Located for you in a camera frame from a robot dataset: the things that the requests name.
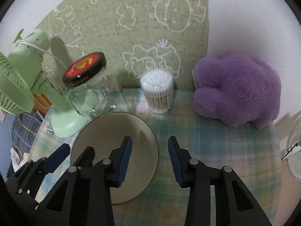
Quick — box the ceramic bowl leaf pattern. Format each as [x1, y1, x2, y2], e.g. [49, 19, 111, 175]
[70, 112, 159, 205]

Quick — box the white clothes pile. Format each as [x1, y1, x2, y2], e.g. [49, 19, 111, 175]
[10, 148, 30, 172]

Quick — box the blue plaid pillow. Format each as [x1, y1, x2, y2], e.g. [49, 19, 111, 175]
[11, 111, 45, 157]

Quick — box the plaid tablecloth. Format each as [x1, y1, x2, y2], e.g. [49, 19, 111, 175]
[29, 88, 283, 226]

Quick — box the wooden chair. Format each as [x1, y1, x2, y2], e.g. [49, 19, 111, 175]
[33, 93, 52, 115]

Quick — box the glass jar black lid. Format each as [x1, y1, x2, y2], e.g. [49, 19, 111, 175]
[63, 52, 127, 120]

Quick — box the cotton swab container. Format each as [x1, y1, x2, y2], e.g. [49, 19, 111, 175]
[140, 68, 173, 114]

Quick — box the purple plush toy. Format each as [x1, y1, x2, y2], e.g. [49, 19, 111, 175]
[192, 54, 281, 129]

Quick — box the green desk fan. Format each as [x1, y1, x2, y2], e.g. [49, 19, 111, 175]
[1, 29, 88, 138]

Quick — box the white floor fan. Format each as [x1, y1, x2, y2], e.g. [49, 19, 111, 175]
[281, 114, 301, 181]

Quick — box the green embroidered cloth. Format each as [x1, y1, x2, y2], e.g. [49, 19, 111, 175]
[38, 0, 209, 90]

